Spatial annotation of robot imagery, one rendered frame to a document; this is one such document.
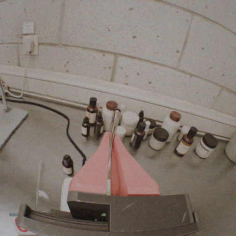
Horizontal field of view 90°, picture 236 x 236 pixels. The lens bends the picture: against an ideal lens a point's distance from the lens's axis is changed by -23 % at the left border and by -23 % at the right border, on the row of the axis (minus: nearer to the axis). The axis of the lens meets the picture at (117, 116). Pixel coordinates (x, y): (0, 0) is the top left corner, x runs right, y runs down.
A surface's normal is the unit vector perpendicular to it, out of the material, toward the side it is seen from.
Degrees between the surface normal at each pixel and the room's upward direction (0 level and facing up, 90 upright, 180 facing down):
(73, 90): 90
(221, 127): 90
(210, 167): 0
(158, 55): 90
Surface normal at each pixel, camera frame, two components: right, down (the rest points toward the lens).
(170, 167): 0.18, -0.77
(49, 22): -0.14, 0.60
